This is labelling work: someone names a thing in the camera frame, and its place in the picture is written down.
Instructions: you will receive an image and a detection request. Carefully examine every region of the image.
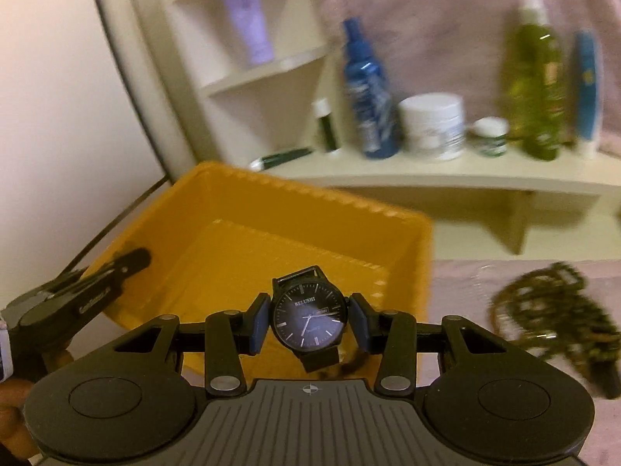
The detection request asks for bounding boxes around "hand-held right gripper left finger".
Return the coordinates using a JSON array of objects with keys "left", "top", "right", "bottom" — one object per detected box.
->
[{"left": 114, "top": 292, "right": 271, "bottom": 397}]

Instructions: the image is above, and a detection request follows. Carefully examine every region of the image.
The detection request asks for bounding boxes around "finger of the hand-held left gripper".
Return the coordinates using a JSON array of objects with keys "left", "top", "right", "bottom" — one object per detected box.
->
[{"left": 73, "top": 247, "right": 152, "bottom": 297}]

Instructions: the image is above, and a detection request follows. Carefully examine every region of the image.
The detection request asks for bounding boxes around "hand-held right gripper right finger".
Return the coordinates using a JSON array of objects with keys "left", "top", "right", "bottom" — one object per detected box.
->
[{"left": 348, "top": 292, "right": 506, "bottom": 395}]

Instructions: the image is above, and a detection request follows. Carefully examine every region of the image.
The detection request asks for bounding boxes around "black wrist watch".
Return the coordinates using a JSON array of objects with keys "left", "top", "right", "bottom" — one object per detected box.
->
[{"left": 271, "top": 264, "right": 351, "bottom": 374}]

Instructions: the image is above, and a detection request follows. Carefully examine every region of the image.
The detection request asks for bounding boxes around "yellow plastic basket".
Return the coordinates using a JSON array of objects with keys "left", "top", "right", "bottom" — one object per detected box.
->
[{"left": 85, "top": 160, "right": 435, "bottom": 384}]

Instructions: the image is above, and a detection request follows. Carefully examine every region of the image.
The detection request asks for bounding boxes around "dark green bead necklace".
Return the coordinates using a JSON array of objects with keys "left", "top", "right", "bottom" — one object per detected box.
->
[{"left": 487, "top": 261, "right": 621, "bottom": 401}]

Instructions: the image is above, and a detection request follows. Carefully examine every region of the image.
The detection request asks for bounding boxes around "person's left hand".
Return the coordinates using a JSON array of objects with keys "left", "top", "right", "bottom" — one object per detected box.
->
[{"left": 0, "top": 379, "right": 35, "bottom": 452}]

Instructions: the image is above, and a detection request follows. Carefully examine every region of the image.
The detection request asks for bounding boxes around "white vanity shelf unit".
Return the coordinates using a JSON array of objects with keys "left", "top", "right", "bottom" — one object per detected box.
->
[{"left": 87, "top": 0, "right": 621, "bottom": 258}]

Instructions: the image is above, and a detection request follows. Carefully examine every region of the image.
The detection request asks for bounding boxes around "dark green pencil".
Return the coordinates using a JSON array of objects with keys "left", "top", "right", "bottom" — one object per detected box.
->
[{"left": 248, "top": 147, "right": 314, "bottom": 170}]

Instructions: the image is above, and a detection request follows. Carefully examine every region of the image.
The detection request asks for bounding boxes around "white cream jar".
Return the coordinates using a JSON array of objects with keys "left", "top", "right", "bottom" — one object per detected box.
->
[{"left": 399, "top": 92, "right": 467, "bottom": 162}]

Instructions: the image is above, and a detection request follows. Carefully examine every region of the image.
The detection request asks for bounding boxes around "small green-labelled jar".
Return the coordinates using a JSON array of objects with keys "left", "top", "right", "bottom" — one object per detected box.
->
[{"left": 470, "top": 116, "right": 510, "bottom": 158}]

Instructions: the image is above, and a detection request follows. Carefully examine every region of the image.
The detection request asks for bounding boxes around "blue spray bottle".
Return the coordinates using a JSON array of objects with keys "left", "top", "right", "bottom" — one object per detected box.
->
[{"left": 342, "top": 17, "right": 402, "bottom": 160}]

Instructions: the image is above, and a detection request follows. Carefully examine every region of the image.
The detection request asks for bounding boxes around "purple tube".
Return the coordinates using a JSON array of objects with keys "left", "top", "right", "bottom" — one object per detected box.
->
[{"left": 218, "top": 0, "right": 275, "bottom": 66}]

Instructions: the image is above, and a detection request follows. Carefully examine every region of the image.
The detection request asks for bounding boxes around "green oil spray bottle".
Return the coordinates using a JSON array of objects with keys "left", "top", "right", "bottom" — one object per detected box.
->
[{"left": 502, "top": 0, "right": 568, "bottom": 161}]

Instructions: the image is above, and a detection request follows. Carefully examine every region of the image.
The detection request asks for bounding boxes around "pink fleece blanket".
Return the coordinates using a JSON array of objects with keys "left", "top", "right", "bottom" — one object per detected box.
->
[{"left": 301, "top": 0, "right": 621, "bottom": 153}]

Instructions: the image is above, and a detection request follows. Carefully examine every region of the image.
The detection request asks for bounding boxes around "blue and white tube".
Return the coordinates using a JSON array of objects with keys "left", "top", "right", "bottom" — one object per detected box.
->
[{"left": 572, "top": 29, "right": 605, "bottom": 158}]

